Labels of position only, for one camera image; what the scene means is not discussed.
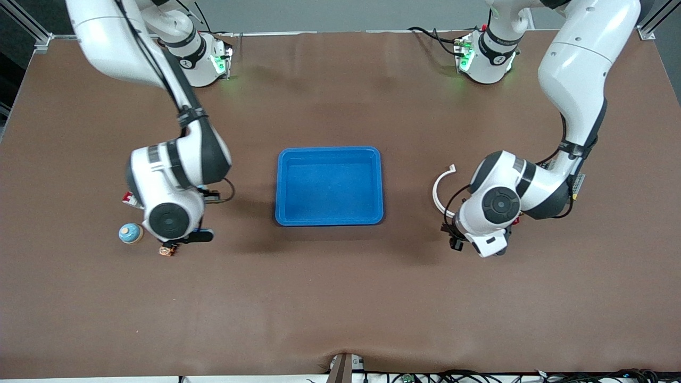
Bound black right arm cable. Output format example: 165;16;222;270
114;0;235;205

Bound black left base cables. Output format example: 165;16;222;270
408;25;464;57

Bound blue plastic tray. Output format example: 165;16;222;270
275;146;384;227

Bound blue dome call bell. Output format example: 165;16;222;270
118;223;144;245

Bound black right base cable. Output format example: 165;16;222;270
193;3;236;39

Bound brown camera stand post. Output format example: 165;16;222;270
327;352;366;383

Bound white curved plastic bracket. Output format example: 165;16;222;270
432;164;461;220

